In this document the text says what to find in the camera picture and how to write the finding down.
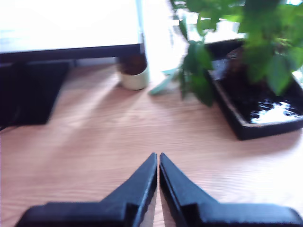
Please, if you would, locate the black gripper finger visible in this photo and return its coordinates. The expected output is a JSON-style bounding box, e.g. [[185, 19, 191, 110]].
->
[[100, 152, 158, 227], [159, 152, 220, 227]]

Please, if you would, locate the black flat box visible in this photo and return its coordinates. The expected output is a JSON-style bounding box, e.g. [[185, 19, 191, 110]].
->
[[205, 39, 303, 141]]

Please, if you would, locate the amber glass jar grey base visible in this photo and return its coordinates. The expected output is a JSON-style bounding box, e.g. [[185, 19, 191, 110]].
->
[[117, 53, 151, 91]]

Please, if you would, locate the computer monitor with white page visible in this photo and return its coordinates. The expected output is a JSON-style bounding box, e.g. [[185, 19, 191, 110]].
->
[[0, 0, 145, 126]]

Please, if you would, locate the green leafy houseplant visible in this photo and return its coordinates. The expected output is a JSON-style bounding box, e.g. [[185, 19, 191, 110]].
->
[[148, 0, 303, 107]]

